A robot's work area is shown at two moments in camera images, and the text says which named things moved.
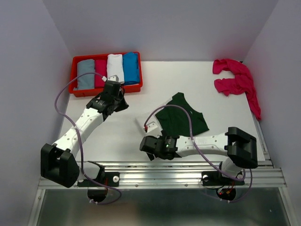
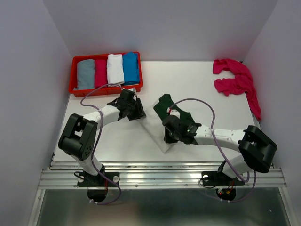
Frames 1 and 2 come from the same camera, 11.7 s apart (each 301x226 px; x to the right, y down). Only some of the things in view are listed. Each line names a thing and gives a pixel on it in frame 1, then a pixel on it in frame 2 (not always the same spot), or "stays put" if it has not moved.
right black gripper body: (152, 156) -> (170, 137)
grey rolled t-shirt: (86, 81) stays put
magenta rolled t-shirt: (100, 71) stays put
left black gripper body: (120, 102) -> (135, 110)
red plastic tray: (73, 92) stays put
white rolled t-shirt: (114, 67) stays put
